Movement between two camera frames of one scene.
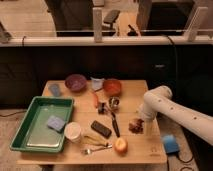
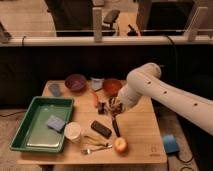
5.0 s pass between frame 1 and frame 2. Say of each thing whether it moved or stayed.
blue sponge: stayed
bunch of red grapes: moved
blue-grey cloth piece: stayed
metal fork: stayed
